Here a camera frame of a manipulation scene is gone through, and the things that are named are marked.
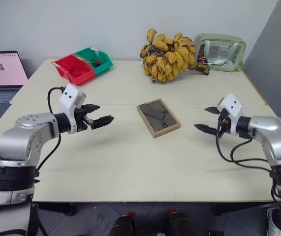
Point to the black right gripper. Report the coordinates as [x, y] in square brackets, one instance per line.
[224, 123]

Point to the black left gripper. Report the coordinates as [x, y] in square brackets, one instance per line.
[81, 123]

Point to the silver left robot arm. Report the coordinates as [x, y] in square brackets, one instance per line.
[19, 140]

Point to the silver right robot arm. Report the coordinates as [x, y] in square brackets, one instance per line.
[273, 137]

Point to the red plastic parts bin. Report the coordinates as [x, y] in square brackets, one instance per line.
[75, 68]

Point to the green plastic parts bin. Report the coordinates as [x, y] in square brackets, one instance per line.
[101, 62]

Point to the small clear plastic bag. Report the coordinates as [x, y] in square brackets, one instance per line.
[95, 50]

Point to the dark red snack packet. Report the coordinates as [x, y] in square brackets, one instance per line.
[201, 55]

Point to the clear pouch with green trim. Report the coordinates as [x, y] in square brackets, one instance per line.
[225, 52]

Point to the yellow banana bunch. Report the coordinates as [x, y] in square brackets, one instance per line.
[166, 59]

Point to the grey laptop with pink screen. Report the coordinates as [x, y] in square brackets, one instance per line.
[1, 71]

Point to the dark brown rounded shape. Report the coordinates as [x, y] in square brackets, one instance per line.
[121, 226]

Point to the white mesh shoe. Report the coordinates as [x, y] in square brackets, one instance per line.
[274, 222]

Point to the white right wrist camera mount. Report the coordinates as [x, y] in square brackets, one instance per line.
[231, 103]

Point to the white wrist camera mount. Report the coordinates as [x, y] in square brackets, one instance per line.
[231, 103]
[69, 96]

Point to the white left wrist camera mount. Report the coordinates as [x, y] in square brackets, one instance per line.
[69, 96]

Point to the wooden picture frame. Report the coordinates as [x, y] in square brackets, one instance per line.
[158, 118]

